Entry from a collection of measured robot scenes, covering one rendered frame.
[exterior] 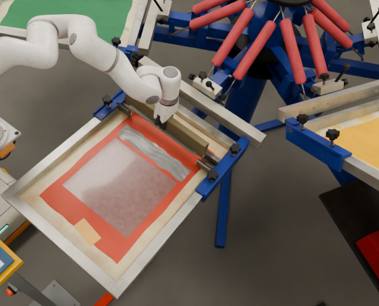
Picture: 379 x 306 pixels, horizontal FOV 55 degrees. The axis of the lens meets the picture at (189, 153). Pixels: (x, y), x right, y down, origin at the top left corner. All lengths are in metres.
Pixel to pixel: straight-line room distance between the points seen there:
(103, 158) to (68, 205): 0.24
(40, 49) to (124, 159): 0.64
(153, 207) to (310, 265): 1.41
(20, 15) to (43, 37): 1.10
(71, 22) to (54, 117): 1.81
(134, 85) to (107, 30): 0.93
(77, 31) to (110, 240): 0.73
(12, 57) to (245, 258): 1.84
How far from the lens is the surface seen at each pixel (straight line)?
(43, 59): 1.08
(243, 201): 2.58
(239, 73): 1.73
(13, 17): 2.20
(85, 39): 1.10
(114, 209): 1.44
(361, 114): 1.71
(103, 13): 2.16
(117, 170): 1.51
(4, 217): 2.29
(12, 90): 3.17
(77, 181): 1.51
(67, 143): 1.56
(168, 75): 1.25
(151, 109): 1.46
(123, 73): 1.16
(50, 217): 1.47
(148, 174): 1.50
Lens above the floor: 2.28
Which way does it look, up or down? 58 degrees down
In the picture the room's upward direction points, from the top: 12 degrees clockwise
